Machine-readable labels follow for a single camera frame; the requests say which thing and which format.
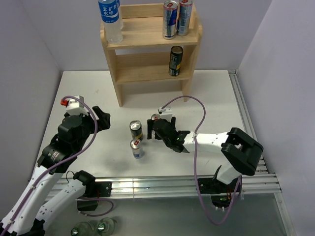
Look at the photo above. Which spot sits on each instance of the wooden two-tier shelf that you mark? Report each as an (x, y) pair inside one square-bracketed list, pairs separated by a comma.
[(143, 29)]

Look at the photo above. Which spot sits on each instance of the clear water bottle blue label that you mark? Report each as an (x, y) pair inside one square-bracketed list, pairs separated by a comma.
[(109, 11)]

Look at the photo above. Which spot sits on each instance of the green glass bottle right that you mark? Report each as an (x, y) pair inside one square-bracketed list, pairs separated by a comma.
[(106, 226)]

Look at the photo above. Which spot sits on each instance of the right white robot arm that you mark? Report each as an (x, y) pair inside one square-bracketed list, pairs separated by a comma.
[(241, 151)]

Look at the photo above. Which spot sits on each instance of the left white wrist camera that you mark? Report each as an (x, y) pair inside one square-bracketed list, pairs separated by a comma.
[(72, 105)]

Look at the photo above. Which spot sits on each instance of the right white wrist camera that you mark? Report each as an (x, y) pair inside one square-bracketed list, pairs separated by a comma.
[(165, 113)]

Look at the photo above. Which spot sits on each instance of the green glass bottle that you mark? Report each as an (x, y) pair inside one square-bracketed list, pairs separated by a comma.
[(83, 229), (106, 226)]

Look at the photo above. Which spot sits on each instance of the black can yellow label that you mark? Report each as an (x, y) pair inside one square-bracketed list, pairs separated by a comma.
[(135, 127)]

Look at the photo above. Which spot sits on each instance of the aluminium rail frame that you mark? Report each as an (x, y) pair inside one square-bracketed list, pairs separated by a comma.
[(156, 194)]

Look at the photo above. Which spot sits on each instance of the silver blue can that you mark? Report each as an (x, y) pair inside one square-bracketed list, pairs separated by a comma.
[(170, 8), (136, 148), (155, 117), (185, 9)]

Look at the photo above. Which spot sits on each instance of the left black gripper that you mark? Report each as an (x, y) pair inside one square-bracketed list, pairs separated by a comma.
[(103, 119)]

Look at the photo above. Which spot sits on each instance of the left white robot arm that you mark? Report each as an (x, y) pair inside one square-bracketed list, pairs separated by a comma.
[(31, 215)]

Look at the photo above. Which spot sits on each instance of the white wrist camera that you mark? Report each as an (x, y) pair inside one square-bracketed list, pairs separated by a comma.
[(72, 105), (165, 113)]

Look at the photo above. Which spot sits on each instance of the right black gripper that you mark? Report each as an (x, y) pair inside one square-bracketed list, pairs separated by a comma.
[(150, 122)]

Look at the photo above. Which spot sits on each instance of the green glass bottle left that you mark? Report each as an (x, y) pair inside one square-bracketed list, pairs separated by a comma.
[(83, 229)]

